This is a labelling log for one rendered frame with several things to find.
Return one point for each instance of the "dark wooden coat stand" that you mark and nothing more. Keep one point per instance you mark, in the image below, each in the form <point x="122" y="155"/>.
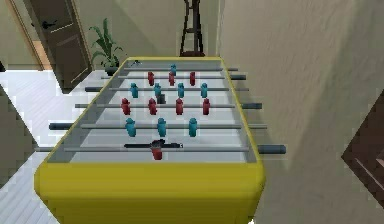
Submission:
<point x="192" y="40"/>

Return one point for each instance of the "small dark object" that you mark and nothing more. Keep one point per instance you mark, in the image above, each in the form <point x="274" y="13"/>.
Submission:
<point x="135" y="62"/>

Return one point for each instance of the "yellow foosball table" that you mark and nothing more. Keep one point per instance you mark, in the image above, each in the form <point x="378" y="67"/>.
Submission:
<point x="150" y="190"/>

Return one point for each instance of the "green house plant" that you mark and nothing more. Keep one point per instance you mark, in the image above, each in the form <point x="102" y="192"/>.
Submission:
<point x="106" y="45"/>

